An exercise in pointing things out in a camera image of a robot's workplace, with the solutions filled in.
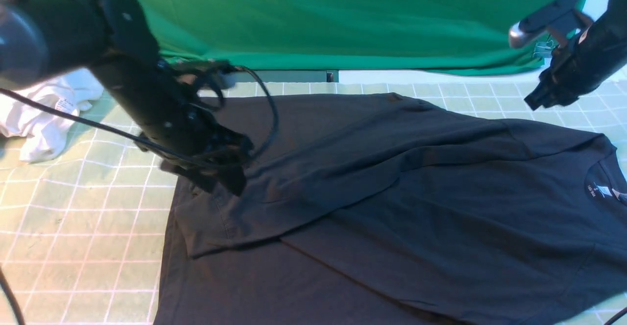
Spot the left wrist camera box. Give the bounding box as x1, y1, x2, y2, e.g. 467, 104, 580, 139
169, 60, 237, 90

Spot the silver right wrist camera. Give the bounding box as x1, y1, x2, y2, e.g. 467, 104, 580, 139
508, 0, 594, 50

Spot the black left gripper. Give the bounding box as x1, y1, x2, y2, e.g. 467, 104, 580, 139
157, 119, 254, 196

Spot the green backdrop cloth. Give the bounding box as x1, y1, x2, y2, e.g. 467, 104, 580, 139
139, 0, 551, 76

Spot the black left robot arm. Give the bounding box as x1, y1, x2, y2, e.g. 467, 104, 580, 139
1, 0, 254, 196

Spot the white crumpled shirt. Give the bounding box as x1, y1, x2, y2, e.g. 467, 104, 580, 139
0, 69, 104, 163

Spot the silver binder clip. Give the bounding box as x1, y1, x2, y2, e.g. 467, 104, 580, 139
532, 39, 555, 59

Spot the dark gray long-sleeve shirt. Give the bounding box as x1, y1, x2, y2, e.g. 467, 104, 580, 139
154, 94, 626, 325

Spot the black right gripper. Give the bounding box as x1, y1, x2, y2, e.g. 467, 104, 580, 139
524, 35, 627, 111

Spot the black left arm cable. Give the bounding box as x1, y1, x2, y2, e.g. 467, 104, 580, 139
0, 65, 280, 325

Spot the dark green metal bar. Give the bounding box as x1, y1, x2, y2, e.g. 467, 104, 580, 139
254, 70, 339, 82

